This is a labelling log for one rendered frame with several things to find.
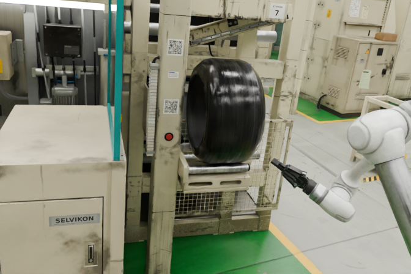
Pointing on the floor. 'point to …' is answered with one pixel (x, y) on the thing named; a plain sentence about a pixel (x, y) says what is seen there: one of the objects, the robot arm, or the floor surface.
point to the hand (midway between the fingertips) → (277, 164)
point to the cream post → (166, 185)
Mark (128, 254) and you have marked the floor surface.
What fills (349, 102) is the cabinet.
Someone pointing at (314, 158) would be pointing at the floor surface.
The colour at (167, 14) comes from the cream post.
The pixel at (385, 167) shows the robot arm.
